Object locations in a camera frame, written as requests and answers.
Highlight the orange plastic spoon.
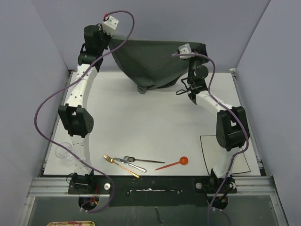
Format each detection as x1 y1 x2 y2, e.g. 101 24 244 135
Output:
155 156 189 171

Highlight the silver table knife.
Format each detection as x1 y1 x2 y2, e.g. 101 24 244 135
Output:
113 157 147 173

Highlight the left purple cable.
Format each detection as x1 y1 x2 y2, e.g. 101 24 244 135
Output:
34 10 135 214

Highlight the floral tray edge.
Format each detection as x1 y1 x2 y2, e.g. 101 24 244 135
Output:
47 221 95 226

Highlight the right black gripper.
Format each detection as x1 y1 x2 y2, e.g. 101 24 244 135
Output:
186 44 210 85

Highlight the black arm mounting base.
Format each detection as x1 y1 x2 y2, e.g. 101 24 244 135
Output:
68 176 237 207

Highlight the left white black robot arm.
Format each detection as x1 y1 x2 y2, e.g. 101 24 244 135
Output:
58 24 115 175

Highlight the dark handled silver fork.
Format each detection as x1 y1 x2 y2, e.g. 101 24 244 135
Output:
123 156 165 164

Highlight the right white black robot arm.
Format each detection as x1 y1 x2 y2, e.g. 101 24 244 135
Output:
180 53 250 193

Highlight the clear plastic cup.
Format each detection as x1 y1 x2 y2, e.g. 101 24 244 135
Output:
55 146 74 166

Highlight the gold fork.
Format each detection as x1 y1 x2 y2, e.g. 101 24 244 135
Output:
103 154 140 178

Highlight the purple cable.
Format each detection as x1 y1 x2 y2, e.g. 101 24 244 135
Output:
172 53 250 226
34 10 135 214

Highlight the dark grey cloth placemat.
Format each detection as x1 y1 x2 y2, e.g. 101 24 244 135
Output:
110 33 208 94

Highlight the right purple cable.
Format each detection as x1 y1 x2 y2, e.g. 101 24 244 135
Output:
172 53 250 226

